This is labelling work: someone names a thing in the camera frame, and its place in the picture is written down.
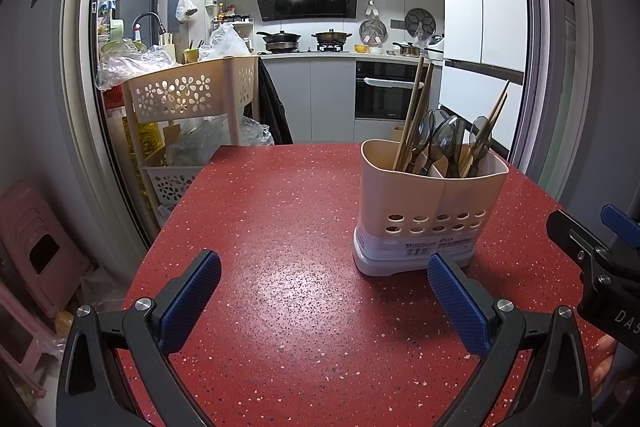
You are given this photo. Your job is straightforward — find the pink plastic stool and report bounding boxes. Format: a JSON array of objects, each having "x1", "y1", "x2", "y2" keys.
[
  {"x1": 0, "y1": 282, "x2": 66, "y2": 398},
  {"x1": 0, "y1": 179, "x2": 91, "y2": 315}
]

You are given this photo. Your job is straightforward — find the beige chopstick canister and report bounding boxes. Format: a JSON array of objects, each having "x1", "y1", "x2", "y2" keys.
[{"x1": 159, "y1": 33, "x2": 177, "y2": 64}]

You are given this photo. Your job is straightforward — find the white refrigerator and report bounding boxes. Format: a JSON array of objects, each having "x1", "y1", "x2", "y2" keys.
[{"x1": 437, "y1": 0, "x2": 528, "y2": 155}]

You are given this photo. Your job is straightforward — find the black jacket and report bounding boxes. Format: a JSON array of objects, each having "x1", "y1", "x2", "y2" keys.
[{"x1": 257, "y1": 56, "x2": 295, "y2": 147}]

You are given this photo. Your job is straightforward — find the yellow bag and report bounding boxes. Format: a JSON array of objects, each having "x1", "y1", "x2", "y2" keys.
[{"x1": 121, "y1": 114, "x2": 166, "y2": 168}]

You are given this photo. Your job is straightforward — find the person's right hand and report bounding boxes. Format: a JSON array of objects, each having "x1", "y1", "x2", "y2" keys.
[{"x1": 592, "y1": 335, "x2": 619, "y2": 397}]

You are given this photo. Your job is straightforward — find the grey lower cabinets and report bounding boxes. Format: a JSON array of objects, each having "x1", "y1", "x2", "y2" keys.
[{"x1": 260, "y1": 56, "x2": 357, "y2": 145}]

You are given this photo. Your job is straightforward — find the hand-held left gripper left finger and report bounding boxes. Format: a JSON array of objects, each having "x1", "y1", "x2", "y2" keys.
[{"x1": 56, "y1": 249, "x2": 222, "y2": 427}]

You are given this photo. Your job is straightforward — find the beige flower-cutout storage cart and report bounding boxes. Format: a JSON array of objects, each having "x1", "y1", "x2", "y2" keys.
[{"x1": 121, "y1": 55, "x2": 261, "y2": 228}]

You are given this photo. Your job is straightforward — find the crumpled clear plastic bag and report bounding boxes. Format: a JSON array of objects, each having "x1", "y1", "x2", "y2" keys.
[
  {"x1": 165, "y1": 114, "x2": 275, "y2": 166},
  {"x1": 95, "y1": 44, "x2": 181, "y2": 92}
]

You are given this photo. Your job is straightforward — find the black wok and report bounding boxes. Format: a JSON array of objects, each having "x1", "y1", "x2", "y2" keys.
[{"x1": 256, "y1": 30, "x2": 304, "y2": 54}]

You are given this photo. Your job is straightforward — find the grey sliding door frame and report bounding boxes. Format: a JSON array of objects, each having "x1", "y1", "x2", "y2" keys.
[{"x1": 60, "y1": 0, "x2": 591, "y2": 248}]

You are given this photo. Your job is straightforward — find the lidded cooking pot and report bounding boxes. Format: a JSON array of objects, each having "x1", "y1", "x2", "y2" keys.
[{"x1": 311, "y1": 28, "x2": 352, "y2": 52}]

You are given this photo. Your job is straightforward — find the condiment bottles rack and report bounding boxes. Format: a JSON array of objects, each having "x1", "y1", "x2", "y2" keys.
[{"x1": 210, "y1": 2, "x2": 256, "y2": 38}]

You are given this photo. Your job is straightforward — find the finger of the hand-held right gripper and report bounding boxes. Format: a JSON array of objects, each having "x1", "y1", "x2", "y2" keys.
[
  {"x1": 546, "y1": 209, "x2": 615, "y2": 278},
  {"x1": 601, "y1": 204, "x2": 640, "y2": 254}
]

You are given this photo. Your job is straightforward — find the beige plastic utensil holder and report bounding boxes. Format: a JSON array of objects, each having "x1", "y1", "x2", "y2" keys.
[{"x1": 353, "y1": 138, "x2": 510, "y2": 278}]

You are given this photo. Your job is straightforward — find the round metal steamer rack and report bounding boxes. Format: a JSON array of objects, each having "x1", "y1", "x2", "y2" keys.
[{"x1": 359, "y1": 19, "x2": 388, "y2": 48}]

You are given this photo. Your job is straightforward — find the black built-in oven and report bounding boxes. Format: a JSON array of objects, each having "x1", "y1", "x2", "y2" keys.
[{"x1": 354, "y1": 59, "x2": 443, "y2": 120}]

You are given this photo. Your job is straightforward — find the clear floor plastic bag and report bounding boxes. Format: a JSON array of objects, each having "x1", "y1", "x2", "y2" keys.
[{"x1": 55, "y1": 267, "x2": 128, "y2": 338}]

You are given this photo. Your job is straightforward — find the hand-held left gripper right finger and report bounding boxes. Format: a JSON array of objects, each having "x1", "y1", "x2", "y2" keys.
[{"x1": 427, "y1": 252, "x2": 593, "y2": 427}]

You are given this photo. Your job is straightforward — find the hanging white plastic bag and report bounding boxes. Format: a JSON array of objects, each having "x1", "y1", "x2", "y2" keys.
[{"x1": 174, "y1": 0, "x2": 199, "y2": 23}]

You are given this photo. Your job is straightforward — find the red bag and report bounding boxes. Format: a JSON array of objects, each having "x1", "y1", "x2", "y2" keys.
[{"x1": 102, "y1": 86, "x2": 127, "y2": 111}]

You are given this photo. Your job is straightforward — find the dark round divided tray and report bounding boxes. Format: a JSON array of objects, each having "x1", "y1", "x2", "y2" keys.
[{"x1": 404, "y1": 8, "x2": 438, "y2": 36}]

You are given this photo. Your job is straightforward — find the black kitchen faucet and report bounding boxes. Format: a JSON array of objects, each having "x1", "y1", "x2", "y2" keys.
[{"x1": 132, "y1": 11, "x2": 167, "y2": 44}]

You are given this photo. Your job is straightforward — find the wooden chopstick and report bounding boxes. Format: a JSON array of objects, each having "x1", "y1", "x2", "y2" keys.
[
  {"x1": 392, "y1": 56, "x2": 425, "y2": 170},
  {"x1": 402, "y1": 63, "x2": 436, "y2": 172},
  {"x1": 465, "y1": 94, "x2": 508, "y2": 178},
  {"x1": 460, "y1": 80, "x2": 511, "y2": 178}
]

